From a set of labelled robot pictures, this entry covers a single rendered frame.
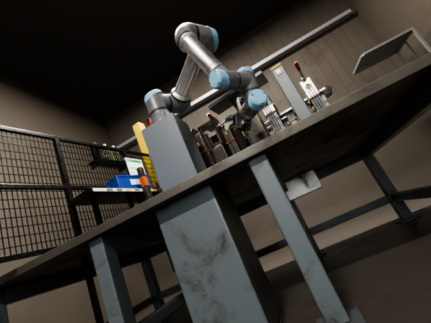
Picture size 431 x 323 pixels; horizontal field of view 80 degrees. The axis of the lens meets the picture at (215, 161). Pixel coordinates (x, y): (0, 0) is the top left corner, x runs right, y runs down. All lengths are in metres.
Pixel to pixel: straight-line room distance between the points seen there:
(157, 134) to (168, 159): 0.15
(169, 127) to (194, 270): 0.69
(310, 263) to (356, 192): 3.13
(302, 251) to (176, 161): 0.69
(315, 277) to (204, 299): 0.45
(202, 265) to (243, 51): 4.24
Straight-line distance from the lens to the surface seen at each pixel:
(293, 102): 1.46
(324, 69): 4.63
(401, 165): 4.30
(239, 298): 1.16
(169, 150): 1.32
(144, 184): 2.08
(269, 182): 1.04
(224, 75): 1.02
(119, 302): 1.36
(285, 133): 1.03
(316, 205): 4.06
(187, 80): 1.49
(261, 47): 4.95
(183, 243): 1.20
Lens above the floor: 0.40
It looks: 17 degrees up
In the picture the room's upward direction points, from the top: 24 degrees counter-clockwise
